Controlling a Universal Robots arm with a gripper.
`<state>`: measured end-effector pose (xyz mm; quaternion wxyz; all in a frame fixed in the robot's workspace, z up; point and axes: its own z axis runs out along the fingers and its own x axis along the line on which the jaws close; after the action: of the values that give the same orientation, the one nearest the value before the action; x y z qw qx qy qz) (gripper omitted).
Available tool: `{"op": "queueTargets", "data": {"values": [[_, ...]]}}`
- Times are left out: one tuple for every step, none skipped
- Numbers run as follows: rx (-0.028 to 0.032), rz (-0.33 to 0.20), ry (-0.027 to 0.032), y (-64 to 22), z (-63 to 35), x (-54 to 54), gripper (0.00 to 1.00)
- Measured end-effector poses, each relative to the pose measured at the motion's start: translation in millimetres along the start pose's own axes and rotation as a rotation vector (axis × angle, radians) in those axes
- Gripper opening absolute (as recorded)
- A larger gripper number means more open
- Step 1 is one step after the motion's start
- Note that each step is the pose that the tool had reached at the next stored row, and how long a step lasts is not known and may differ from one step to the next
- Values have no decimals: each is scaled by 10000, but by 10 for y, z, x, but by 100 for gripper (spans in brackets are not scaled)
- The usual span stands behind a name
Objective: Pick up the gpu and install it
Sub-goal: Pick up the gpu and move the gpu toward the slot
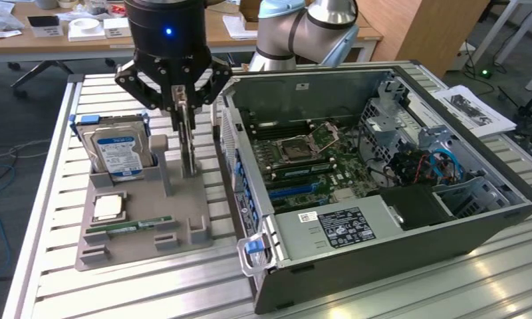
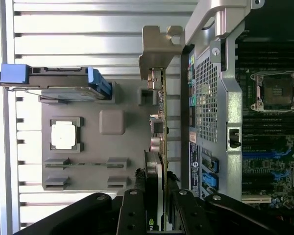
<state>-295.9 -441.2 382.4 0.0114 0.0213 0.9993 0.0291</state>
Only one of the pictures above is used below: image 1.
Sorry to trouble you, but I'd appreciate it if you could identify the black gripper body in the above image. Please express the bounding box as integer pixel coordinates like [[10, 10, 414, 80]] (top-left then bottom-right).
[[124, 0, 214, 87]]

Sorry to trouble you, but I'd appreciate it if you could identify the low profile graphics card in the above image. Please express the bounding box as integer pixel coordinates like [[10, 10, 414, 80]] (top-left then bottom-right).
[[171, 84, 201, 169]]

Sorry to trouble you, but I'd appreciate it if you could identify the plain white box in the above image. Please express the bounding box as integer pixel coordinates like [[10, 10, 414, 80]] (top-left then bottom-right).
[[102, 17, 131, 39]]

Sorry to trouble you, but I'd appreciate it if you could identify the white document stack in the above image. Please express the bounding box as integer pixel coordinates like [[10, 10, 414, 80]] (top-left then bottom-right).
[[223, 15, 262, 40]]

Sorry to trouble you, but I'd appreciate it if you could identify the white square tray box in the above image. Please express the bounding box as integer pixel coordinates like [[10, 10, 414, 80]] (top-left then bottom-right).
[[67, 18, 107, 43]]

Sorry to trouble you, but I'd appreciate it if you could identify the white tape roll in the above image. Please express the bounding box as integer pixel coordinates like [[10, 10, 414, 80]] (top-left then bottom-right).
[[72, 19, 100, 33]]

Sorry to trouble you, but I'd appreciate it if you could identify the hard disk drive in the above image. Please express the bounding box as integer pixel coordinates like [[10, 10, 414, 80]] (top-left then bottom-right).
[[70, 112, 155, 183]]

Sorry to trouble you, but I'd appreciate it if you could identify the black chair base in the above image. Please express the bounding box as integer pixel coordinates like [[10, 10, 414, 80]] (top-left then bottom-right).
[[8, 58, 116, 99]]

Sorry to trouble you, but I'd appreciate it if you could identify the white box black lid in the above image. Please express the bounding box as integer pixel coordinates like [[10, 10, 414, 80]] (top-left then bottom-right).
[[28, 15, 64, 38]]

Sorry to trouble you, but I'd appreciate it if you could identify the metal socket cover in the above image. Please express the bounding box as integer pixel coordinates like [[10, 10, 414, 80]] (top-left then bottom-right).
[[309, 122, 339, 147]]

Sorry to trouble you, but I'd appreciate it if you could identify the CPU socket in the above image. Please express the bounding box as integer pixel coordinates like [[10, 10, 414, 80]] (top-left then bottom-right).
[[277, 136, 319, 163]]

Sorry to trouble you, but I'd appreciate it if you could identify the RAM stick white label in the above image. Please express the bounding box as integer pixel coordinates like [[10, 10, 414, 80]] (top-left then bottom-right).
[[273, 161, 338, 180]]

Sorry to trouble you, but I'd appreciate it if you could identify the clear plastic bag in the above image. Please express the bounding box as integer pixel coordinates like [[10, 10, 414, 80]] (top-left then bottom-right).
[[0, 1, 27, 30]]

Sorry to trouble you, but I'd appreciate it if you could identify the green motherboard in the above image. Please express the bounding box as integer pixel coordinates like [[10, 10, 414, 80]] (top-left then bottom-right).
[[249, 119, 383, 213]]

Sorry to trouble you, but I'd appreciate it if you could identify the grey parts rack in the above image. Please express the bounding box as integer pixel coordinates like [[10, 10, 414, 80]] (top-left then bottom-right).
[[74, 134, 215, 272]]

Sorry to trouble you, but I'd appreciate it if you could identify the silver CPU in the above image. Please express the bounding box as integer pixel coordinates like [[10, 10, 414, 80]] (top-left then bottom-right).
[[92, 195, 126, 222]]

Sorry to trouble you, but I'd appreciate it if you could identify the blue expansion slot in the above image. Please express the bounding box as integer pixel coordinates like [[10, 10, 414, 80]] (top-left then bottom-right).
[[269, 184, 319, 202]]

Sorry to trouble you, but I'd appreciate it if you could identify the perforated metal drive cage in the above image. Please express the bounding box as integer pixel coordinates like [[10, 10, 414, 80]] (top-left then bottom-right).
[[359, 96, 427, 160]]

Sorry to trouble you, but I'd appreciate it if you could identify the green RAM stick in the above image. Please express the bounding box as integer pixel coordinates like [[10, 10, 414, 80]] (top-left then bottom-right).
[[87, 215, 174, 234]]

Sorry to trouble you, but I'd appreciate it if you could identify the wooden cabinet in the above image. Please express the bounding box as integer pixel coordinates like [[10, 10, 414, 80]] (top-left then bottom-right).
[[367, 0, 491, 79]]

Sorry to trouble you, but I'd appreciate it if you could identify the grey power supply unit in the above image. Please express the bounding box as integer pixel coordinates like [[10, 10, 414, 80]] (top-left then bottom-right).
[[273, 195, 403, 263]]

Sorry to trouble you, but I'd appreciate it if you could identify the white box red button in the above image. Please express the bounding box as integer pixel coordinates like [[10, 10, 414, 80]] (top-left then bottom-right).
[[454, 43, 477, 72]]

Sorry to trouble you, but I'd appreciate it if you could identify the printed paper stack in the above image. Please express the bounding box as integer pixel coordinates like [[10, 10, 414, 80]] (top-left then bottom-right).
[[433, 84, 518, 137]]

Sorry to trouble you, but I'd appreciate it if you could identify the metal disk bay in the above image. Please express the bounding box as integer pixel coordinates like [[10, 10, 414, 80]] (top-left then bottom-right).
[[434, 177, 511, 217]]

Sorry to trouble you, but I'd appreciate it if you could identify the open grey PC case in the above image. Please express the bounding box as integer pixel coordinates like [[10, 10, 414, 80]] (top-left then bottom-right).
[[210, 64, 532, 315]]

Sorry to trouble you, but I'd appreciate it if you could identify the white floor cable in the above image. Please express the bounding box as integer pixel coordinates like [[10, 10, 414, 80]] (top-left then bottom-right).
[[0, 138, 51, 159]]

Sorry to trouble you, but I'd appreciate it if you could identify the black connector wire bundle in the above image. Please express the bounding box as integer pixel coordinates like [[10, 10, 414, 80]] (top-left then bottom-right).
[[389, 152, 431, 184]]

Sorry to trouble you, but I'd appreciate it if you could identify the blue floor cable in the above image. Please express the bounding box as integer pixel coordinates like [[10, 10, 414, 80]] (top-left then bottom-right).
[[0, 159, 18, 286]]

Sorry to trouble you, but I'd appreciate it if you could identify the blue data wire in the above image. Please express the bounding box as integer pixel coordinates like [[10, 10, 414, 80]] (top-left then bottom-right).
[[429, 149, 466, 185]]

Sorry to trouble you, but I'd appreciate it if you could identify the white table frame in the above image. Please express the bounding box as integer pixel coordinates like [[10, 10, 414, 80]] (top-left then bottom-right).
[[467, 0, 532, 92]]

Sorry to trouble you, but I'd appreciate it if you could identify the black stand with cables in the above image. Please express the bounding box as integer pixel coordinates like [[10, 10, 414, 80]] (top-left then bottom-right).
[[499, 84, 532, 154]]

